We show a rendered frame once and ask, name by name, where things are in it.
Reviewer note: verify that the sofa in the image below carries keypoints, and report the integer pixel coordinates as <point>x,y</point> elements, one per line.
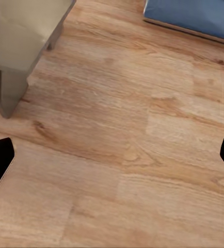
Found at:
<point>200,17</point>

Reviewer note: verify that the coffee table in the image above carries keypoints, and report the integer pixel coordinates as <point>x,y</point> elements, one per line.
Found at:
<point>27,29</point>

